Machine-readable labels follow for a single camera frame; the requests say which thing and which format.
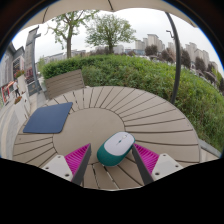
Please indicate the grey building with shopfront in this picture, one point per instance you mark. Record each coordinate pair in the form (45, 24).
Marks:
(8, 70)

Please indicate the tall thin-crowned tree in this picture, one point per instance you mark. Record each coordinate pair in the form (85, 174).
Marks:
(69, 33)

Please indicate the group of distant high-rise buildings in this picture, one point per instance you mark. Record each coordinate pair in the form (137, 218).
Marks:
(195, 53)

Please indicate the round dense-crowned tree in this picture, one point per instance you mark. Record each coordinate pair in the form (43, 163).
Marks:
(110, 31)

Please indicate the curved dark parasol pole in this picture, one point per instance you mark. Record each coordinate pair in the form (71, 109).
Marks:
(177, 60)

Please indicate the slatted beige garden chair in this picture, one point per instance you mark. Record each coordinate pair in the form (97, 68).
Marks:
(65, 83)

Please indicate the beige parasol canopy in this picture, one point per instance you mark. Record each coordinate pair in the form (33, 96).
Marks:
(100, 5)

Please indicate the person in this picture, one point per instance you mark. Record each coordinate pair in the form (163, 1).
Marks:
(16, 88)

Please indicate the tall grey sign pillar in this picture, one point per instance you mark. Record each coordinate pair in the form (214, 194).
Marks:
(30, 60)

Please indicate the dark blue mouse pad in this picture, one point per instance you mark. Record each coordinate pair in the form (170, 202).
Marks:
(48, 118)

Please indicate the green trimmed hedge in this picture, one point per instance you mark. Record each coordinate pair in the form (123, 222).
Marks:
(143, 76)

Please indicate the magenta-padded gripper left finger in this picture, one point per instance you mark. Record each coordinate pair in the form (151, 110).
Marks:
(77, 159)

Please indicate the white and teal computer mouse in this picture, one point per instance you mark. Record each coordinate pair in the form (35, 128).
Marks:
(115, 150)

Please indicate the white planter with flowers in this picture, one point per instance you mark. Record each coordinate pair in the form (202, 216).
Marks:
(21, 81)
(21, 106)

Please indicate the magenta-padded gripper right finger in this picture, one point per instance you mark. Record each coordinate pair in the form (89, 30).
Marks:
(146, 159)

